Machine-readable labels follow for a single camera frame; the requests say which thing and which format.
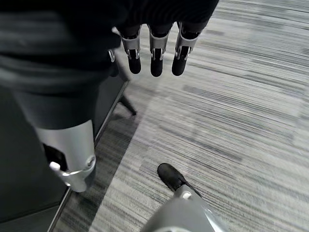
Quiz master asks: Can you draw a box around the robot right five-finger hand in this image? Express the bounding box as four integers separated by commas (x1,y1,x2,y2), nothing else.
0,0,219,193

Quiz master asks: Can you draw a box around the robot dark foot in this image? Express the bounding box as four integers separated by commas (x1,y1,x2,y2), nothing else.
157,162,201,197

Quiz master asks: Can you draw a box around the robot silver leg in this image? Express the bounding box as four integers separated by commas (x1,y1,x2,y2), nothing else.
141,183,230,232

